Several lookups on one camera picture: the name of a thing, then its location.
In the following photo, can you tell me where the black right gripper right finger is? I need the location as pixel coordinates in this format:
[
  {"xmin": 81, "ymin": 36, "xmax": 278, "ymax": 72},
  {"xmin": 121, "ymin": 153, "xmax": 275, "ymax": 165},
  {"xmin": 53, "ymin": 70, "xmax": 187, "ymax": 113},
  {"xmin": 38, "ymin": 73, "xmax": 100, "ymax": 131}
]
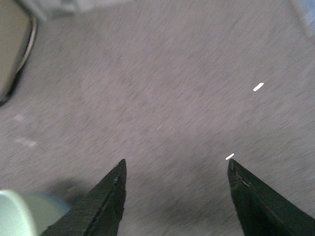
[{"xmin": 227, "ymin": 159, "xmax": 315, "ymax": 236}]

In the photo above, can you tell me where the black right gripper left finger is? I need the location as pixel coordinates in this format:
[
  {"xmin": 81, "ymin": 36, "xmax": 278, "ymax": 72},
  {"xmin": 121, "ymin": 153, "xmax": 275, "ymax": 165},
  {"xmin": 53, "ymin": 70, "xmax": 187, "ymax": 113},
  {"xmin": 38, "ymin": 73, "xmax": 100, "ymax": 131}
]
[{"xmin": 42, "ymin": 159, "xmax": 127, "ymax": 236}]

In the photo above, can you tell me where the green bowl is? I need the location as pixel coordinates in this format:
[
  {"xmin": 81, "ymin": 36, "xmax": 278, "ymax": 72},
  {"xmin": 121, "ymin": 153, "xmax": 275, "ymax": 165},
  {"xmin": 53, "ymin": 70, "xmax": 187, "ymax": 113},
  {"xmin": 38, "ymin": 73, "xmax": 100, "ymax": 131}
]
[{"xmin": 0, "ymin": 189, "xmax": 70, "ymax": 236}]

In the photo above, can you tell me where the cream two-slot toaster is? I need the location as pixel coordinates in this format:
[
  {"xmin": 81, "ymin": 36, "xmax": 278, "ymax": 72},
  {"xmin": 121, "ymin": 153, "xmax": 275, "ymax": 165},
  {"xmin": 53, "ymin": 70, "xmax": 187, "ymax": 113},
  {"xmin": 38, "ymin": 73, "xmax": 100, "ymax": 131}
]
[{"xmin": 0, "ymin": 0, "xmax": 37, "ymax": 104}]

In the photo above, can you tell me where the clear plastic food container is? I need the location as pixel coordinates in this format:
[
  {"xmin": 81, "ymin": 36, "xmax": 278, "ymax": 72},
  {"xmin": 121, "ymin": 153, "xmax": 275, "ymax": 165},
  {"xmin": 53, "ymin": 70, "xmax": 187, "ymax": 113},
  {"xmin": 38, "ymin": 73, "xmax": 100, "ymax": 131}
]
[{"xmin": 291, "ymin": 0, "xmax": 315, "ymax": 38}]

